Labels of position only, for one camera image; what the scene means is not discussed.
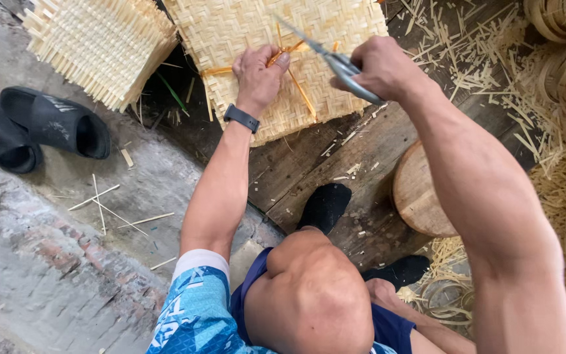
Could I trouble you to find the dark wooden plank platform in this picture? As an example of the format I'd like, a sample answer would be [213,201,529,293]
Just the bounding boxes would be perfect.
[128,0,541,272]

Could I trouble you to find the round wooden block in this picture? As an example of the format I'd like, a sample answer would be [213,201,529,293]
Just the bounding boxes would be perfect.
[392,140,461,239]

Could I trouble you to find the pale bamboo stick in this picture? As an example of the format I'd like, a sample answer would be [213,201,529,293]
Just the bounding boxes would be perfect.
[67,184,121,212]
[91,199,149,237]
[91,173,107,236]
[117,212,176,229]

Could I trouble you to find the coiled thin bamboo strips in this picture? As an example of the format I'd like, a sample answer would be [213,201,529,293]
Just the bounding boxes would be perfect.
[408,278,476,327]

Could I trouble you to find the orange bamboo strip bundle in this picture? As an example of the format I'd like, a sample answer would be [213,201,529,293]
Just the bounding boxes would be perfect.
[265,23,309,69]

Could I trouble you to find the person's right hand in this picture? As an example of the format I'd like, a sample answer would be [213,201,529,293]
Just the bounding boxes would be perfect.
[330,35,437,105]

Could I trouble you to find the grey metal scissors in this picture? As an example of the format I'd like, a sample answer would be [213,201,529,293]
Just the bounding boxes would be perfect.
[273,15,387,106]

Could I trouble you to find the person's bare knee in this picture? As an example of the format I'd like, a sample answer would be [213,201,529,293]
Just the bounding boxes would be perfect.
[244,227,378,354]

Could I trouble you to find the stack of woven bamboo mats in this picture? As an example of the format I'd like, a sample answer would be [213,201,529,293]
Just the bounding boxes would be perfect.
[22,0,179,113]

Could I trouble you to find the flat woven bamboo mat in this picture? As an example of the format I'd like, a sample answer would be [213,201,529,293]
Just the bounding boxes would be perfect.
[162,0,390,147]

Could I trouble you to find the green bamboo strip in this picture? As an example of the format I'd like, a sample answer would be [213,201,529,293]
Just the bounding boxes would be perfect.
[157,72,189,115]

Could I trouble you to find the black wristband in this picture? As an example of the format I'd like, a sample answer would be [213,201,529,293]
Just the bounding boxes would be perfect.
[223,104,261,134]

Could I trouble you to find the person's black sock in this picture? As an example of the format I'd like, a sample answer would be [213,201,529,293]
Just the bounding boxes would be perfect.
[361,255,431,292]
[296,183,352,236]

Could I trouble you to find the navy blue shorts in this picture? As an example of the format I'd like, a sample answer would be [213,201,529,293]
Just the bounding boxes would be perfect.
[230,247,417,354]

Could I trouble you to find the blue patterned shirt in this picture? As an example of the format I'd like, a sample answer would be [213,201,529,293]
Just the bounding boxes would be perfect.
[145,249,276,354]

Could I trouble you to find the long orange bamboo strip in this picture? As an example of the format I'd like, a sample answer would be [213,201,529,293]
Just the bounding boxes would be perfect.
[287,68,318,123]

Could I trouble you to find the person's left hand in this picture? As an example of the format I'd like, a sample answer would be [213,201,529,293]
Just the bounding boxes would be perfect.
[232,44,292,120]

